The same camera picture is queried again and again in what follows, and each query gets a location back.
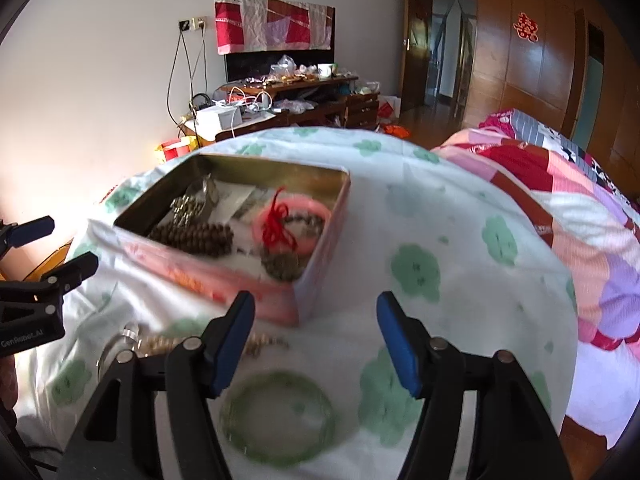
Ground red yellow carton box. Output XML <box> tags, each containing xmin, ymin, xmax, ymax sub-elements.
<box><xmin>154</xmin><ymin>136</ymin><xmax>198</xmax><ymax>162</ymax></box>

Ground green jade bangle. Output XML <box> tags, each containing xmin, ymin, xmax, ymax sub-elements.
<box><xmin>219</xmin><ymin>370</ymin><xmax>336</xmax><ymax>468</ymax></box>

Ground silver metal bangle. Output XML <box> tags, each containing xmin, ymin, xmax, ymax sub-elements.
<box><xmin>96</xmin><ymin>322</ymin><xmax>140</xmax><ymax>380</ymax></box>

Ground wall power socket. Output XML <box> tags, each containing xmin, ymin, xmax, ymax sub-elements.
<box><xmin>178</xmin><ymin>16</ymin><xmax>207</xmax><ymax>32</ymax></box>

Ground pink red patchwork quilt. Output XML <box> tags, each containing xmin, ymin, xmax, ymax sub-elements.
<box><xmin>435</xmin><ymin>108</ymin><xmax>639</xmax><ymax>446</ymax></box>

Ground black television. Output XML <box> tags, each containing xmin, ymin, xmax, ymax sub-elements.
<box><xmin>215</xmin><ymin>0</ymin><xmax>335</xmax><ymax>81</ymax></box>

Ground cream pearl necklace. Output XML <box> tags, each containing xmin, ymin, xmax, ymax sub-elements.
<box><xmin>135</xmin><ymin>331</ymin><xmax>291</xmax><ymax>360</ymax></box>

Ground orange item on floor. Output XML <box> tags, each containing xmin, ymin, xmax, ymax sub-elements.
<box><xmin>382</xmin><ymin>125</ymin><xmax>411</xmax><ymax>139</ymax></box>

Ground white box device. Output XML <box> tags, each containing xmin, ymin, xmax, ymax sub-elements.
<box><xmin>194</xmin><ymin>105</ymin><xmax>242</xmax><ymax>142</ymax></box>

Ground printed paper leaflet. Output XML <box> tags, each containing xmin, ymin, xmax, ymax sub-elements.
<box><xmin>208</xmin><ymin>180</ymin><xmax>273</xmax><ymax>223</ymax></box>

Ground brown wooden door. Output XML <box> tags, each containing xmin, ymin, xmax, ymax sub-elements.
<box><xmin>401</xmin><ymin>0</ymin><xmax>433</xmax><ymax>113</ymax></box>

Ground brown wooden wardrobe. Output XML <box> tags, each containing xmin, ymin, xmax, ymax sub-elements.
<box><xmin>463</xmin><ymin>0</ymin><xmax>639</xmax><ymax>195</ymax></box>

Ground white green cloud bedsheet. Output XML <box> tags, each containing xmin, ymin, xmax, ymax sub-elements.
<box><xmin>16</xmin><ymin>128</ymin><xmax>577</xmax><ymax>479</ymax></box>

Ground dark bead bracelet red tassel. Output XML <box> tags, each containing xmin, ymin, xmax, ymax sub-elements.
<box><xmin>254</xmin><ymin>188</ymin><xmax>326</xmax><ymax>283</ymax></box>

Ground red double happiness sticker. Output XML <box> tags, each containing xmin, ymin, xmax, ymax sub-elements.
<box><xmin>513</xmin><ymin>12</ymin><xmax>539</xmax><ymax>44</ymax></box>

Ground pink metal tin box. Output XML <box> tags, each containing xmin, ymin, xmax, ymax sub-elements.
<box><xmin>114</xmin><ymin>154</ymin><xmax>350</xmax><ymax>326</ymax></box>

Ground hanging power cables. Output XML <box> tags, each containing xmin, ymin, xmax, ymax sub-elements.
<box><xmin>166</xmin><ymin>27</ymin><xmax>211</xmax><ymax>131</ymax></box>

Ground pink bangle bracelet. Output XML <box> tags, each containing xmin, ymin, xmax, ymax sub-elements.
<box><xmin>250</xmin><ymin>194</ymin><xmax>333</xmax><ymax>257</ymax></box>

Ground brown wooden bead bracelet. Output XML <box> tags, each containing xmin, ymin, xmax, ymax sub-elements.
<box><xmin>147</xmin><ymin>220</ymin><xmax>236</xmax><ymax>259</ymax></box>

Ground silver metal bead bracelet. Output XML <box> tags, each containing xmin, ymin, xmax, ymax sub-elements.
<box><xmin>169</xmin><ymin>174</ymin><xmax>222</xmax><ymax>227</ymax></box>

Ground wooden TV cabinet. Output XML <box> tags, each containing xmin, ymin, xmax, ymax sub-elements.
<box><xmin>182</xmin><ymin>74</ymin><xmax>381</xmax><ymax>149</ymax></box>

